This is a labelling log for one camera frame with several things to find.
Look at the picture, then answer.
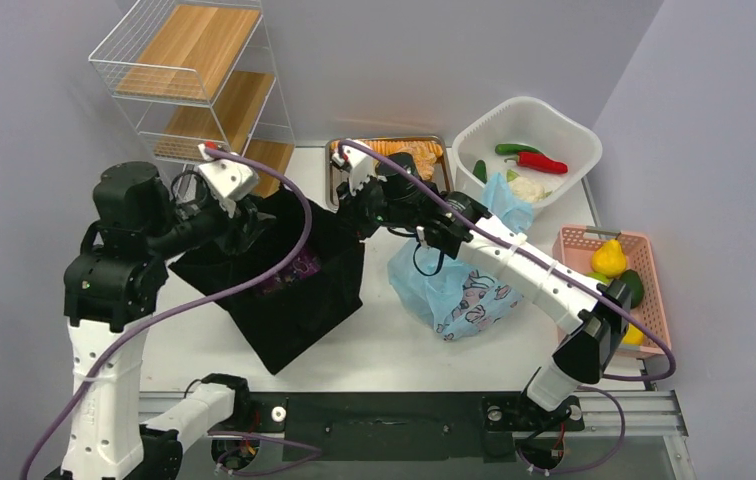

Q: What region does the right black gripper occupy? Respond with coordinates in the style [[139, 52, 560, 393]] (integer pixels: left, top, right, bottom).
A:
[[335, 168, 417, 241]]

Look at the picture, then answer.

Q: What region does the purple snack packet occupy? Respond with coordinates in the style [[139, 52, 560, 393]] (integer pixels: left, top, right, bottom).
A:
[[253, 246, 322, 296]]

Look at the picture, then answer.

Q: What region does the black fabric tote bag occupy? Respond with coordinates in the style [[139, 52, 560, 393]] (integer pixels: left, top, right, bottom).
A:
[[170, 188, 365, 374]]

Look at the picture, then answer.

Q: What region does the blue printed plastic bag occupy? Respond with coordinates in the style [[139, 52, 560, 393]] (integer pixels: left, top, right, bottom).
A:
[[387, 172, 537, 343]]

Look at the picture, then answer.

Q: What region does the green chili pepper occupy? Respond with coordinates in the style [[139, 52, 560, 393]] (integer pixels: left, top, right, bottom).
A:
[[494, 143, 541, 156]]

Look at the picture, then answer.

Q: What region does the red chili pepper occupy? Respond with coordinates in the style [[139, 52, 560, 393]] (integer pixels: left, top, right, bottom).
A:
[[515, 151, 569, 175]]

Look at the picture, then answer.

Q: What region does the yellow pear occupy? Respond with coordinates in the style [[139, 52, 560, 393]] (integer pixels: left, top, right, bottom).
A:
[[591, 239, 628, 278]]

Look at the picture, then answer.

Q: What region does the yellow lemon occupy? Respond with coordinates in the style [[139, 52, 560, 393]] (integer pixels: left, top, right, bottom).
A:
[[621, 323, 645, 346]]

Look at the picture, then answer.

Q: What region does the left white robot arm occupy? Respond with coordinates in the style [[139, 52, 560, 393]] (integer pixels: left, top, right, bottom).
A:
[[52, 160, 258, 479]]

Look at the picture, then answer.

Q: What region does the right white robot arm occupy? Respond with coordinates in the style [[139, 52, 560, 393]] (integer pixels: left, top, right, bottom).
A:
[[330, 140, 633, 429]]

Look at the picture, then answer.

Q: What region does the steel tray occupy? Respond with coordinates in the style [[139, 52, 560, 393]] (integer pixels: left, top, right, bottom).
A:
[[325, 135, 453, 211]]

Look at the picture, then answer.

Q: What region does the row of orange crackers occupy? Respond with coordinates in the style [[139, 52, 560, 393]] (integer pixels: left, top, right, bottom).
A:
[[357, 139, 444, 157]]

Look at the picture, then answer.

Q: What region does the green cucumber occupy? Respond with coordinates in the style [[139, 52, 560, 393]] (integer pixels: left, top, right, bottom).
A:
[[472, 159, 489, 184]]

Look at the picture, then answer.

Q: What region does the white cauliflower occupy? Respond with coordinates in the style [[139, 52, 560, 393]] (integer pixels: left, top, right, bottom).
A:
[[507, 176, 550, 204]]

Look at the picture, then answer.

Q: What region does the white plastic basin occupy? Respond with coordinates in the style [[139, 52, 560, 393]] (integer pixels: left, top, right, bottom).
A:
[[450, 96, 603, 214]]

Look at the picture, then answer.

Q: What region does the pink plastic basket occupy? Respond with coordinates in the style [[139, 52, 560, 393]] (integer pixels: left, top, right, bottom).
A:
[[552, 225, 672, 348]]

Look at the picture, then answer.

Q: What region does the green lime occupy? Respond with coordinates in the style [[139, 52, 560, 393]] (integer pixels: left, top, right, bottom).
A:
[[586, 272, 612, 285]]

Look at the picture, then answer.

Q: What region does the dark green avocado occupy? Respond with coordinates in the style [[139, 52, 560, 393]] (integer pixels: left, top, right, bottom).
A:
[[619, 269, 645, 309]]

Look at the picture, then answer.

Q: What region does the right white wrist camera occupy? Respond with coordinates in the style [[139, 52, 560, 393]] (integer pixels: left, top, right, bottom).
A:
[[331, 142, 377, 196]]

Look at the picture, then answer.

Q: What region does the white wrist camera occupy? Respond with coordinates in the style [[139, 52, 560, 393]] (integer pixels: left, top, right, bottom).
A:
[[196, 142, 260, 219], [331, 142, 377, 196]]

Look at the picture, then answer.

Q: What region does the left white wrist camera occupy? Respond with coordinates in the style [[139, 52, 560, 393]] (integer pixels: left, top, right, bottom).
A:
[[196, 142, 260, 219]]

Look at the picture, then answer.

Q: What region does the white wire wooden shelf rack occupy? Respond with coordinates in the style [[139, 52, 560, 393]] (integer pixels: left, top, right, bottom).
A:
[[88, 1, 296, 173]]

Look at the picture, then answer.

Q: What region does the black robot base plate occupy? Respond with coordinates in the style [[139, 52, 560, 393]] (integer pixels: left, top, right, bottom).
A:
[[236, 392, 585, 463]]

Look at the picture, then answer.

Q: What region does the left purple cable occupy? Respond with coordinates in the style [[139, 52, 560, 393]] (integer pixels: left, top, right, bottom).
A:
[[18, 146, 324, 480]]

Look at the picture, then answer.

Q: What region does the purple cable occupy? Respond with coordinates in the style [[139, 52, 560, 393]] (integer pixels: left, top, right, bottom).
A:
[[338, 139, 677, 476], [18, 146, 324, 480]]

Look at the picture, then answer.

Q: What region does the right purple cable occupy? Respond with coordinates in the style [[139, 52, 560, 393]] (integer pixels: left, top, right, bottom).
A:
[[338, 139, 677, 476]]

